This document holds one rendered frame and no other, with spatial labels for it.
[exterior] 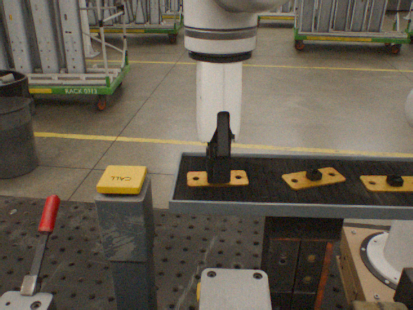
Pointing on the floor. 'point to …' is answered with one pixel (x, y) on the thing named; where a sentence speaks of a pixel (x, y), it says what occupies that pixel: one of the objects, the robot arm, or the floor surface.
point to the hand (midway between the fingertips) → (217, 164)
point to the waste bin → (16, 125)
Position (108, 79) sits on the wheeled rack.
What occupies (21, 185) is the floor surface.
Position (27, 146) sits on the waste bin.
